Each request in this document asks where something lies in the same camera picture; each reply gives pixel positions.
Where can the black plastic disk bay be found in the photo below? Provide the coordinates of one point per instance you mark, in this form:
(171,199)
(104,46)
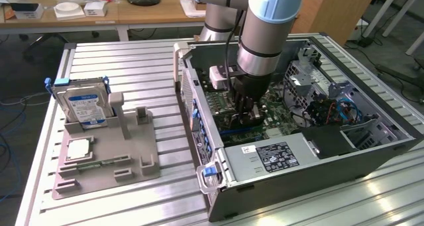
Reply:
(328,141)

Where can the wooden desk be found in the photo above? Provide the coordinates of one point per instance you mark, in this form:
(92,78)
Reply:
(148,15)

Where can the hard disk with blue label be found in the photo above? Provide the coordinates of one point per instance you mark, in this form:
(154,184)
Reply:
(84,106)

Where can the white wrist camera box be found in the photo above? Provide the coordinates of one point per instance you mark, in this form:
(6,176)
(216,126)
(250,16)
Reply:
(219,78)

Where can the wooden cabinet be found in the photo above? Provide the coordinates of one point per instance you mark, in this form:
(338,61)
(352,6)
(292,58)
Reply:
(331,12)

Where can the metal drive cage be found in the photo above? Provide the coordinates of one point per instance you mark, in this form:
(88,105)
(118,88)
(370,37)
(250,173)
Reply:
(304,79)

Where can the white paper stack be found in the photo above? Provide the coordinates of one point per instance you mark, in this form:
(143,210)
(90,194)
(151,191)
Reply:
(192,10)

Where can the small silver chipset heatsink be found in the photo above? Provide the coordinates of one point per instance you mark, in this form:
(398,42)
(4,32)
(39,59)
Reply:
(274,132)

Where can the green RAM stick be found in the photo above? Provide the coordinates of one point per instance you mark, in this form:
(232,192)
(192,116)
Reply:
(96,163)

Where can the silver CPU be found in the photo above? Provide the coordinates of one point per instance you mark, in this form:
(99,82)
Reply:
(79,149)

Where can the white labelled box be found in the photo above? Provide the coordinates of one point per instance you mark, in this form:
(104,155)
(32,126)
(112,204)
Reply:
(95,9)

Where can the blue expansion slot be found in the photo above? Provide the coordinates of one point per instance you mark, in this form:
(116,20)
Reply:
(236,131)

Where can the open grey PC case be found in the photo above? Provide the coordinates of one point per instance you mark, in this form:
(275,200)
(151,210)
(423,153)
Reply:
(298,186)

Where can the grey plastic parts rack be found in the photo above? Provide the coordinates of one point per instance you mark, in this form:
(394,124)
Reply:
(132,149)

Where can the grey power supply unit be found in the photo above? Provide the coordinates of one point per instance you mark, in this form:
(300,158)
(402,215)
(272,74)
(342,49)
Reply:
(271,156)

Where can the green motherboard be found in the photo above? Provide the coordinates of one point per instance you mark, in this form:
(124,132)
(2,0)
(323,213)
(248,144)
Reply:
(278,116)

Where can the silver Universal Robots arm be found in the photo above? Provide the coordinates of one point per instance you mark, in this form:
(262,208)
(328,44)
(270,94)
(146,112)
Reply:
(264,37)

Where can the blue case latch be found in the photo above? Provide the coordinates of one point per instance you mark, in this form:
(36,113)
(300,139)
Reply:
(208,172)

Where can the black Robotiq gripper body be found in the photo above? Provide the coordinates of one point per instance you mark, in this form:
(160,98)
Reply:
(254,87)

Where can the white table frame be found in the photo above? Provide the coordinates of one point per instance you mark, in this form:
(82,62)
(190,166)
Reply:
(378,15)

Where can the white box with black lid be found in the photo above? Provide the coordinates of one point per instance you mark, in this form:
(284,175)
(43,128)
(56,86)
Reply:
(27,11)

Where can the blue disk caddy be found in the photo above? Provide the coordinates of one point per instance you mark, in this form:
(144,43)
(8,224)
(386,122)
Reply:
(62,81)

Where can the white round block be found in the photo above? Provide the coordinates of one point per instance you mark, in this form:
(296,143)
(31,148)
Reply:
(68,11)

